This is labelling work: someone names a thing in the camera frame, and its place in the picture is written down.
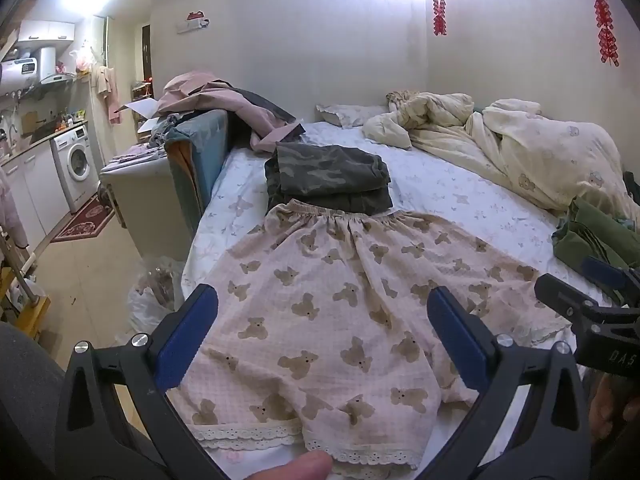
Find yellow stool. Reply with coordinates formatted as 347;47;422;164
0;267;51;341

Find beige side table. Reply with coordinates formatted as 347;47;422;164
99;157;201;261

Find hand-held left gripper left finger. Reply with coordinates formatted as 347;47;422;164
55;283;231;480

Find floral cloth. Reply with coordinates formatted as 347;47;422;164
112;142;168;163

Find teal padded bed board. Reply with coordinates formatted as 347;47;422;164
164;108;236;241

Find metal pole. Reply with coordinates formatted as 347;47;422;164
0;230;46;306

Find red firecracker wall decoration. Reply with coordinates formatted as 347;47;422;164
431;0;449;37
581;0;621;67

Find pink fluffy garment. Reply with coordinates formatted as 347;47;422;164
0;170;28;248

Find pink hanging towel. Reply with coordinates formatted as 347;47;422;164
91;65;123;125

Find white paper sheet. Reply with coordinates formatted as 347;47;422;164
116;99;161;133

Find white water heater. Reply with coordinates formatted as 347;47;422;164
0;46;57;92

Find red patterned rug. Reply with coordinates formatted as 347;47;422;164
49;195;117;244

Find person's right hand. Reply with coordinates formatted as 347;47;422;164
589;374;632;442

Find green pants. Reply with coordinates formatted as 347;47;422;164
551;197;640;306

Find bed with floral sheet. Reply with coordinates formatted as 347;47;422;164
181;120;640;480

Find brown patterned cloth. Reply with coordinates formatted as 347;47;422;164
385;89;431;111

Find camouflage pants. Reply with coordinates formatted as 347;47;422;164
264;142;394;213

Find white base cabinet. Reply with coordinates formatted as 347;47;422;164
0;142;71;251

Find person's left hand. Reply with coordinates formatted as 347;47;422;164
248;450;334;480

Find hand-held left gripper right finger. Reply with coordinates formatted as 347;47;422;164
425;285;593;480

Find clear plastic bag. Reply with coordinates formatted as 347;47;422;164
127;256;188;336

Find pink cloth pile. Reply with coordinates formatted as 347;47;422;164
156;72;307;156

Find hanging plastic bag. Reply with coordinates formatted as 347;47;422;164
70;45;96;73

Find cream duvet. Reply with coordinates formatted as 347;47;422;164
362;91;640;231

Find floral pillow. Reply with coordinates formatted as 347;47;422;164
316;104;396;128

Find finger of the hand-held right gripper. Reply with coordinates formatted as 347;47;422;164
582;256;640;307
534;273;602;332

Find dark grey garment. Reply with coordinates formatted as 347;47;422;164
227;87;297;122

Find white wall cabinet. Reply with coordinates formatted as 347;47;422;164
17;20;76;43

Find white washing machine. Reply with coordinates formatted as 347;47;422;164
50;125;101;215

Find range hood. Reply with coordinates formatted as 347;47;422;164
30;72;78;98

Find pink bear print pants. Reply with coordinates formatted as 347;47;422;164
177;199;573;471

